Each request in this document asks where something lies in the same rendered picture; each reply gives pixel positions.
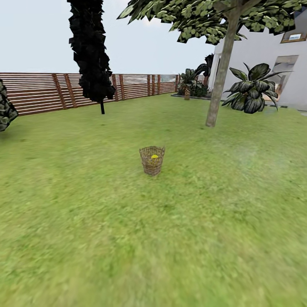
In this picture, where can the tree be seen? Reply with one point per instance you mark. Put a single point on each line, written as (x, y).
(89, 50)
(196, 18)

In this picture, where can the wicker basket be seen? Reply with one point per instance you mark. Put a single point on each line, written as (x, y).
(152, 166)

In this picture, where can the fixed window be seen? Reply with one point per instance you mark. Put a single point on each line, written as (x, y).
(285, 65)

